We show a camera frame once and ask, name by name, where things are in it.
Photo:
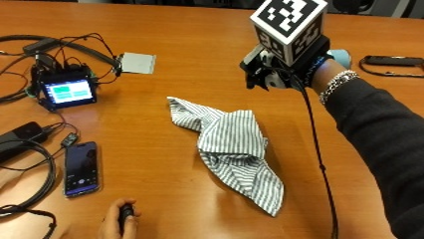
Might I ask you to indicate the small black remote clicker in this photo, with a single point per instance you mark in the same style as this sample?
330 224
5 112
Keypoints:
125 214

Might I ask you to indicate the dark smartphone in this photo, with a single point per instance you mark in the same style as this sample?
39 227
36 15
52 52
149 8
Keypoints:
81 169

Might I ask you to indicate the white marker cube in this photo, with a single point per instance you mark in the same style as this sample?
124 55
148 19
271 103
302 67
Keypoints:
287 23

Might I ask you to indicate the light blue round object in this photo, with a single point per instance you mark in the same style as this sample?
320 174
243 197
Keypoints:
343 57

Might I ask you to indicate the striped grey white cloth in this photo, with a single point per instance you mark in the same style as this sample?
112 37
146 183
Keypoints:
231 142

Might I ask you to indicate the small black inline adapter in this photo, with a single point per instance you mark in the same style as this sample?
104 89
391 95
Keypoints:
69 139

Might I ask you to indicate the grey square plate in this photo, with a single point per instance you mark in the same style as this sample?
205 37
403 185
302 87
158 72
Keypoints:
137 63

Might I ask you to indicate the black power pack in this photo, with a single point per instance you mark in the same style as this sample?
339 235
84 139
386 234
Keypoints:
20 137

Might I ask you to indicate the dark office chair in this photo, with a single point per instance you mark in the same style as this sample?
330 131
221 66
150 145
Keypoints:
379 6

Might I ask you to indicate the small black touchscreen device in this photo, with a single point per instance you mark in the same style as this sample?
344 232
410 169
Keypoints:
67 89

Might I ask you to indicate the black rectangular adapter box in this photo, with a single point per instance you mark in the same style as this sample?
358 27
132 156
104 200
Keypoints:
40 46

